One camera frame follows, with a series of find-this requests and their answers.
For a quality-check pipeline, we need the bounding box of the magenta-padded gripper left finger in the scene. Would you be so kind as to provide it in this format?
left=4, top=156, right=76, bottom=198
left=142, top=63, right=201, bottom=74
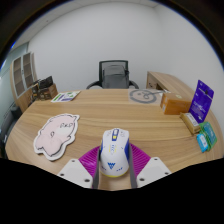
left=57, top=145, right=101, bottom=190

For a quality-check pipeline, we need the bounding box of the black mesh office chair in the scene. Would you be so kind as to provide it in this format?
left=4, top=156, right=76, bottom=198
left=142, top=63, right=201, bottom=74
left=86, top=59, right=140, bottom=90

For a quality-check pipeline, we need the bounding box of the purple upright package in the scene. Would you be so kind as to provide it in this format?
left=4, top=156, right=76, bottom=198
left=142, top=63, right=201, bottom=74
left=188, top=79, right=215, bottom=124

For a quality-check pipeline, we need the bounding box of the cardboard box with black devices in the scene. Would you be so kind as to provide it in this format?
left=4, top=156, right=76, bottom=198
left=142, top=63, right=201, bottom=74
left=31, top=75, right=59, bottom=102

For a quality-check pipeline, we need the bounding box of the small tan box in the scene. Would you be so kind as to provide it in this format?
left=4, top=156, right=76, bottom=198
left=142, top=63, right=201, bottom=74
left=179, top=112, right=202, bottom=135

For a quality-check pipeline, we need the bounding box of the wooden side desk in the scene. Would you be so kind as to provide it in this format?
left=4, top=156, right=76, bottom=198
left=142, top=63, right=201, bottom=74
left=145, top=70, right=201, bottom=99

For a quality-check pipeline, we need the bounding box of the pink pig-shaped mouse pad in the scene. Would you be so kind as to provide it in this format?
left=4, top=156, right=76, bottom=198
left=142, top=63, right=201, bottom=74
left=33, top=113, right=81, bottom=162

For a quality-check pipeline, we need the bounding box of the orange cardboard box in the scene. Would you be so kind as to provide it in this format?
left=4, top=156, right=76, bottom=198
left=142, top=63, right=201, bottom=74
left=160, top=92, right=193, bottom=116

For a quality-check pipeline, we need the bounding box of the wooden cabinet with glass doors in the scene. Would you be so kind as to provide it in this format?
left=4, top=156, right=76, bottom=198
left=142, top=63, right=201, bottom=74
left=9, top=51, right=38, bottom=113

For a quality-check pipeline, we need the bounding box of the white blue yellow computer mouse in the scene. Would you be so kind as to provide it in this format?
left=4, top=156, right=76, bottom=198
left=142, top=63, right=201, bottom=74
left=99, top=128, right=130, bottom=178

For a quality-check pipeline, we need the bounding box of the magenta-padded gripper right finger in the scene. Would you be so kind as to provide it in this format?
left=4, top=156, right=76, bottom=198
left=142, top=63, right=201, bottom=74
left=127, top=142, right=172, bottom=189

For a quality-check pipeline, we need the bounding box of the round grey mouse pad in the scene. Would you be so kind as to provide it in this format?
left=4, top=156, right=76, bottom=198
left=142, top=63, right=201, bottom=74
left=128, top=88, right=164, bottom=105

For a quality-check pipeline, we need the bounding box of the green flat box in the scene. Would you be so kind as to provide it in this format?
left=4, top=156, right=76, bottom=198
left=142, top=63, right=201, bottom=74
left=198, top=121, right=218, bottom=150

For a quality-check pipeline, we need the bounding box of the small blue box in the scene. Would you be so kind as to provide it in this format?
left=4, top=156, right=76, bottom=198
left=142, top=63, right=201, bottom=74
left=195, top=132, right=210, bottom=154

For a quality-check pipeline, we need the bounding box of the white green booklet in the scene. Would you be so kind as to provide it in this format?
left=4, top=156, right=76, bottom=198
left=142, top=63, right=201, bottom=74
left=50, top=90, right=82, bottom=103

